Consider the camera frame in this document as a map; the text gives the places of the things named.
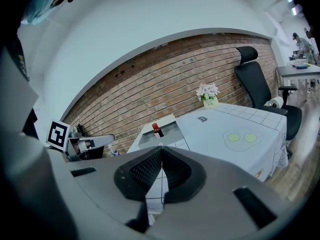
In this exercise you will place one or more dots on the white grid-print tablecloth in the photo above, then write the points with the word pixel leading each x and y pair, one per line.
pixel 225 144

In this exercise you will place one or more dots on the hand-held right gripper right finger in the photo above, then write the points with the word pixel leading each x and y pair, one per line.
pixel 212 196

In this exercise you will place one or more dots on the white box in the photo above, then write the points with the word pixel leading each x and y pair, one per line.
pixel 160 135

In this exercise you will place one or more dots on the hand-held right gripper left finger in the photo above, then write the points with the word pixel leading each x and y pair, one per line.
pixel 100 184

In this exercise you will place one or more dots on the small red-capped bottle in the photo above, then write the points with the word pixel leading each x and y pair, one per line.
pixel 156 129

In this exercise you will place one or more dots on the white paper roll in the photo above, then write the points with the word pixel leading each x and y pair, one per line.
pixel 277 101

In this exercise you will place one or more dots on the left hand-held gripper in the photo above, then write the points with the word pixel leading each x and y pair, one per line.
pixel 58 134

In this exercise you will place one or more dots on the pink flowers in pot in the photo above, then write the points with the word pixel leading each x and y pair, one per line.
pixel 208 94

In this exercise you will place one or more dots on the blue hair cap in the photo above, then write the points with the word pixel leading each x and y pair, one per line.
pixel 37 7

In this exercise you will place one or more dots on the grey table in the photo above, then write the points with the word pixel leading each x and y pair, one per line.
pixel 297 71

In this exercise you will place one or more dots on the black office chair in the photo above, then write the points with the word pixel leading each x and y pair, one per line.
pixel 257 84

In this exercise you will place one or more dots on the clear plastic water bottle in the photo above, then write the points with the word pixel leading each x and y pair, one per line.
pixel 114 152

